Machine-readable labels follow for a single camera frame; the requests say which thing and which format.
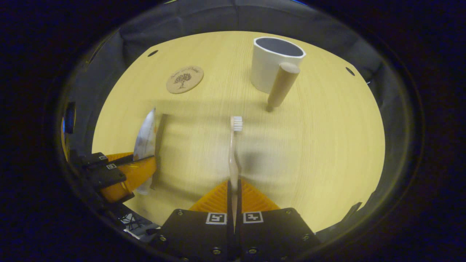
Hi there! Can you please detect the white cup with wooden handle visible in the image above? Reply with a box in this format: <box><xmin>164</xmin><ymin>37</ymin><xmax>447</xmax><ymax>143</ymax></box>
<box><xmin>250</xmin><ymin>36</ymin><xmax>306</xmax><ymax>112</ymax></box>

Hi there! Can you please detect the beige toothbrush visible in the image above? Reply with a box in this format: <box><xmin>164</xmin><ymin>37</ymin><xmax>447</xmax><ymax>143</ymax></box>
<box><xmin>228</xmin><ymin>116</ymin><xmax>244</xmax><ymax>230</ymax></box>

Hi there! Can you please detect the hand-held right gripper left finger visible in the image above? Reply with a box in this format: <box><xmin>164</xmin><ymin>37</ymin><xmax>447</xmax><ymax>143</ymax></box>
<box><xmin>151</xmin><ymin>180</ymin><xmax>234</xmax><ymax>262</ymax></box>

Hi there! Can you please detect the white toothpaste tube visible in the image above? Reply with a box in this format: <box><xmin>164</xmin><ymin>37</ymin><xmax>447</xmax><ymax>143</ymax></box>
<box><xmin>133</xmin><ymin>107</ymin><xmax>158</xmax><ymax>195</ymax></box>

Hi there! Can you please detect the round wooden coaster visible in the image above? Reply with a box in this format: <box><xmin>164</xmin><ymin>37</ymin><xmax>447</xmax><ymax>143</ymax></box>
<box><xmin>166</xmin><ymin>65</ymin><xmax>204</xmax><ymax>94</ymax></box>

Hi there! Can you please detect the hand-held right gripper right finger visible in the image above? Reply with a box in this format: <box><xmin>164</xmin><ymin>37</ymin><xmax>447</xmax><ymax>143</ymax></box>
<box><xmin>235</xmin><ymin>178</ymin><xmax>323</xmax><ymax>262</ymax></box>

